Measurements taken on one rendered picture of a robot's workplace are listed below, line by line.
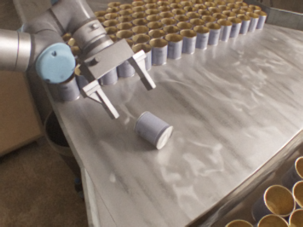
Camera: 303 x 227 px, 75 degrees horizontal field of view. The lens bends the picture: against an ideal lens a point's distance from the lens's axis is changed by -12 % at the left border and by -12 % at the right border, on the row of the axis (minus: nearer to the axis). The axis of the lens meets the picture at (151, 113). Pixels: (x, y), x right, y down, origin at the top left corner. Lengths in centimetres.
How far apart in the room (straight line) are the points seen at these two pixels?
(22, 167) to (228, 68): 176
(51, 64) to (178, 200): 39
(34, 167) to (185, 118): 156
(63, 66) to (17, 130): 176
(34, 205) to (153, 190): 142
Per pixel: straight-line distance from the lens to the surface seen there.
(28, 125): 215
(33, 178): 198
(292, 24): 143
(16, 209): 193
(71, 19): 56
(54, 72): 44
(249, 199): 58
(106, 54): 55
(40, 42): 44
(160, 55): 83
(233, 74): 87
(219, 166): 59
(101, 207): 54
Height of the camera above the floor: 158
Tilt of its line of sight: 48 degrees down
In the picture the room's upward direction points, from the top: straight up
